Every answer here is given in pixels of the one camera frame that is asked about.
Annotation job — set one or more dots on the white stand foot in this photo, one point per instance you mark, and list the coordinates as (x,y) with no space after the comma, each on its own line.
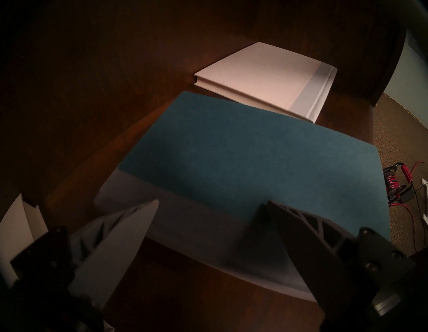
(424,200)

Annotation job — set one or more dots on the white book with grey spine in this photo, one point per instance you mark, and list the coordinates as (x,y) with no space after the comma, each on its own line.
(267,73)

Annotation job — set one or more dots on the white book with barcode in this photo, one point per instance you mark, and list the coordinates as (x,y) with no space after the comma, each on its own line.
(15,227)

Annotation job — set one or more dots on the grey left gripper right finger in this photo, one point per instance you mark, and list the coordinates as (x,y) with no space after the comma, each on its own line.
(317,267)

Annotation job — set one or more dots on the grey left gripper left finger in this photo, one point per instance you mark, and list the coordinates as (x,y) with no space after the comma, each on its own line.
(113,254)

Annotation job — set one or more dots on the blue hardcover book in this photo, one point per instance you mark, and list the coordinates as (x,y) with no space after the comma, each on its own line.
(250,160)

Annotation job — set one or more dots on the dark wooden bookshelf cabinet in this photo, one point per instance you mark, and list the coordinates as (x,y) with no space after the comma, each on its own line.
(83,83)

